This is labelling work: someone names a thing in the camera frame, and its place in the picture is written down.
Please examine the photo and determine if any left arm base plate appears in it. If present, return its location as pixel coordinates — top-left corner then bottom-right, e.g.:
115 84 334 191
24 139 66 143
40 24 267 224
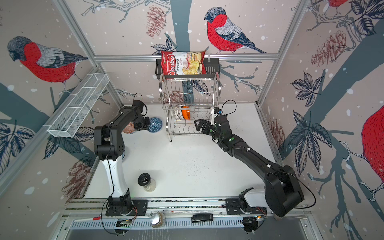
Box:
105 200 149 217

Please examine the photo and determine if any black remote device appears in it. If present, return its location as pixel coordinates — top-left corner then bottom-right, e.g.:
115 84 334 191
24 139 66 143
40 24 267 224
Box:
191 213 214 223

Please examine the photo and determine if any orange plastic bowl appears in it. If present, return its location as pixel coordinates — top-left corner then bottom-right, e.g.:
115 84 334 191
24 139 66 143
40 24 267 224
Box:
182 106 191 120

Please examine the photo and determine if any white wire wall basket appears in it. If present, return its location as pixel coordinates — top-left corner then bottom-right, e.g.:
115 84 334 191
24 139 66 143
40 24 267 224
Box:
48 73 110 138

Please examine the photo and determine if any red cassava chips bag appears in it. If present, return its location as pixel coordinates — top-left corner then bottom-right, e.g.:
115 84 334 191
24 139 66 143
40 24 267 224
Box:
161 51 207 76

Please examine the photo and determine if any round silver object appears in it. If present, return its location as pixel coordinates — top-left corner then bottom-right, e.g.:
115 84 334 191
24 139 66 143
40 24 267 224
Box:
150 212 166 228

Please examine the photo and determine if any white brown lattice bowl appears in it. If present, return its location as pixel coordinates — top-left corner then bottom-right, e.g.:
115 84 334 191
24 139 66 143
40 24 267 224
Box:
171 109 180 120

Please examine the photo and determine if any steel two-tier dish rack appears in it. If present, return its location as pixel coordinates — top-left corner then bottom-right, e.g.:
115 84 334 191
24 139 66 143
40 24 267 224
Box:
159 73 221 142

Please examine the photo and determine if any red patterned bowl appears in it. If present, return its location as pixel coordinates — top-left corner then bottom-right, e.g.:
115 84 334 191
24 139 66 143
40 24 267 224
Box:
123 122 136 134

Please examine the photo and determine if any red white screwdriver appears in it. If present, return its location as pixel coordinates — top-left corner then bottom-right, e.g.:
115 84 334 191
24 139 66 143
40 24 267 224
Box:
74 217 101 223

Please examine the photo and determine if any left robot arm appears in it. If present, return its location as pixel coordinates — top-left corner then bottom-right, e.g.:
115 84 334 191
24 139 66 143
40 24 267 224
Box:
94 100 150 216

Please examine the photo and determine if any dark blue patterned bowl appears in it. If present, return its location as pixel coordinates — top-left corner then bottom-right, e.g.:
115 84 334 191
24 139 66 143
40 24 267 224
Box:
148 117 163 133

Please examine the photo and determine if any black lidded glass jar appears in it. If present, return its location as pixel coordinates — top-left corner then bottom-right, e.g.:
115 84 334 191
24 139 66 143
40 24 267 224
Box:
138 173 157 193

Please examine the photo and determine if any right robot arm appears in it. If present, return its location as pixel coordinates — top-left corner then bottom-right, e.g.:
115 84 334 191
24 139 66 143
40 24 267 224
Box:
194 115 305 217

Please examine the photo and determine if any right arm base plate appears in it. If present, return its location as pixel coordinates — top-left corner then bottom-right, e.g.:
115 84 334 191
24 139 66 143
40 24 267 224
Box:
222 198 267 216

